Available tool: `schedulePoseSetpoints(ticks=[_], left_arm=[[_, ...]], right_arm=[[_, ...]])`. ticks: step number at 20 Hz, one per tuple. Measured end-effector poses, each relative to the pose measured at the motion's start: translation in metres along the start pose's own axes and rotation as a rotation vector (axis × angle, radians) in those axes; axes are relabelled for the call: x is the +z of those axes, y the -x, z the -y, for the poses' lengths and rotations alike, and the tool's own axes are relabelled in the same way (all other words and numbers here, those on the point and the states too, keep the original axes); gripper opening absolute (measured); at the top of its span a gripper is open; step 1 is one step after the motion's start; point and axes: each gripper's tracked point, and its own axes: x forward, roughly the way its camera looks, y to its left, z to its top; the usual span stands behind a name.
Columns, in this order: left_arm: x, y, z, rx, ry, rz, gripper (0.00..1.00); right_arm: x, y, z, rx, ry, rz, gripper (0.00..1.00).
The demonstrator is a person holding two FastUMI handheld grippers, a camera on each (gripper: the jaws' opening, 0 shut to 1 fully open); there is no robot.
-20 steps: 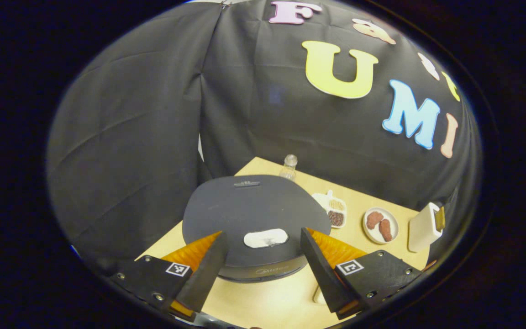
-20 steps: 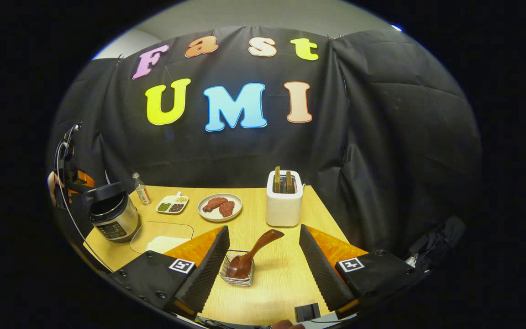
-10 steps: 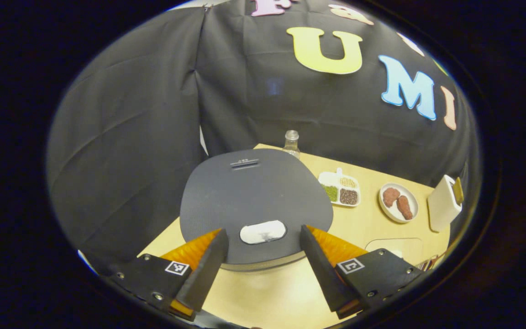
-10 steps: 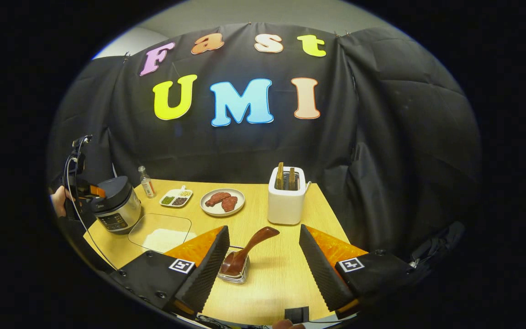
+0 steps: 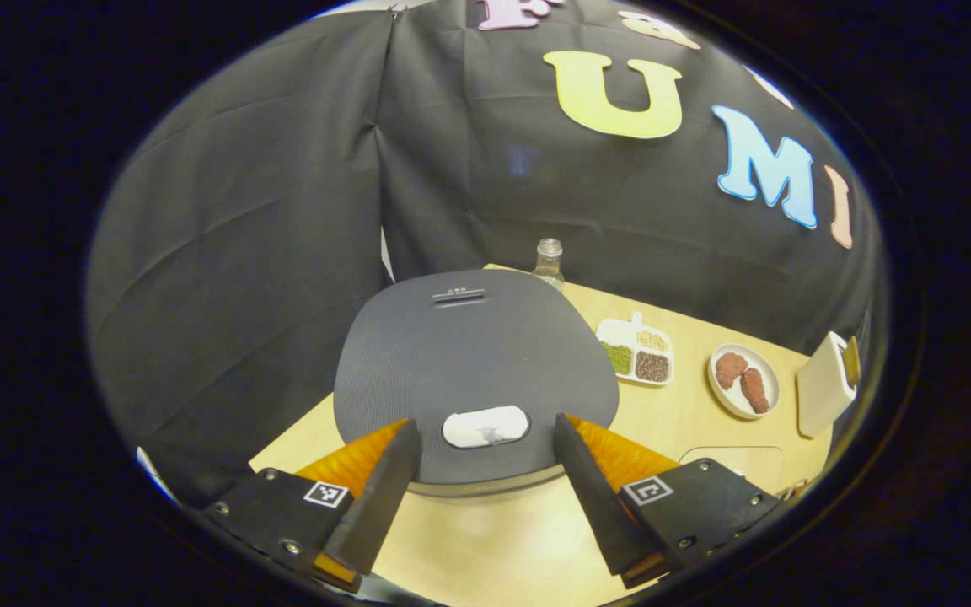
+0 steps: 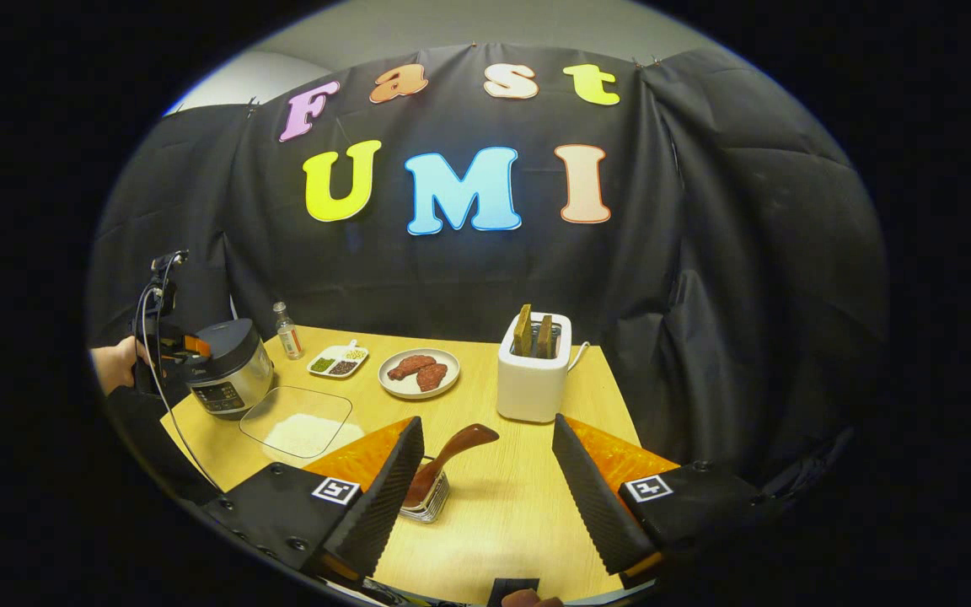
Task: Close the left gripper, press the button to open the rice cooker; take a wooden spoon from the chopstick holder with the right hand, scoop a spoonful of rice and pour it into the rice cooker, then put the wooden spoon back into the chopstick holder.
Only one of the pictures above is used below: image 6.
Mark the white round plate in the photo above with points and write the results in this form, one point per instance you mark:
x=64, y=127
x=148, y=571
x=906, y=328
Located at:
x=393, y=386

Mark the brown wooden spoon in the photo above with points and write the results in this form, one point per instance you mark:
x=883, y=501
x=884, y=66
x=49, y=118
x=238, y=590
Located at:
x=460, y=443

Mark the brown bread slice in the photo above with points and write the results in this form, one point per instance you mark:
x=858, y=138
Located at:
x=523, y=330
x=544, y=337

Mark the white divided bean dish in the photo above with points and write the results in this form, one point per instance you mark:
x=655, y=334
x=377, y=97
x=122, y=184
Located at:
x=338, y=361

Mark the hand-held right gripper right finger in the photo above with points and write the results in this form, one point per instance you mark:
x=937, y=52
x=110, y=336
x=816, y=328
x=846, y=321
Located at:
x=595, y=506

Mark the grey silver rice cooker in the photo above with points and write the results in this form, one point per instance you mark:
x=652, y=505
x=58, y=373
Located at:
x=237, y=371

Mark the white toaster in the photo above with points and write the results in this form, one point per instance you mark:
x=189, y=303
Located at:
x=532, y=392

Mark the clear rice tray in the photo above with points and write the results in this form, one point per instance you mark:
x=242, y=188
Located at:
x=256, y=417

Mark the white rice pile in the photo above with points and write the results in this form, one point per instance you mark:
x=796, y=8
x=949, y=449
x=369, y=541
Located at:
x=308, y=434

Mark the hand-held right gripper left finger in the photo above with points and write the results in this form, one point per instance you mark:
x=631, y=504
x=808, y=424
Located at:
x=380, y=514

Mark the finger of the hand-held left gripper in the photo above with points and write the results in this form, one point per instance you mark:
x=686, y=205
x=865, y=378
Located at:
x=190, y=347

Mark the small glass bottle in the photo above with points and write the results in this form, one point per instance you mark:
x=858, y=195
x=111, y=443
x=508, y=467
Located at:
x=287, y=337

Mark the black backdrop cloth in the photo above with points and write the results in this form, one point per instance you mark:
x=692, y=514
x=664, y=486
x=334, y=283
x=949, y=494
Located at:
x=747, y=253

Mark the dark cloth bundle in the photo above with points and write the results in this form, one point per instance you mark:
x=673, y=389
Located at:
x=806, y=464

